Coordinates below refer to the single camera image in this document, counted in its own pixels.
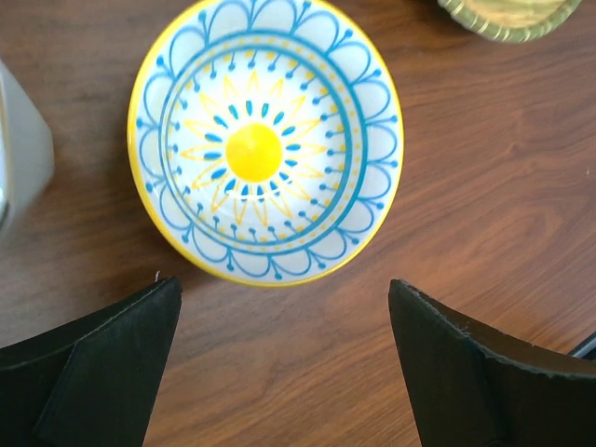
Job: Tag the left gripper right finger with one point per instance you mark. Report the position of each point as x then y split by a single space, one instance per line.
470 384

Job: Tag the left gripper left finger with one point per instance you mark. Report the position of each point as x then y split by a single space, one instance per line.
92 381

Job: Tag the small daisy bowl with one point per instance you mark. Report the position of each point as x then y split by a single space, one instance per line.
265 139

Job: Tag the white cup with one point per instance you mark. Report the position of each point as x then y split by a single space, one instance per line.
27 152

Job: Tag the yellow patterned plate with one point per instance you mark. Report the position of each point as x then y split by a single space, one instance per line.
510 21

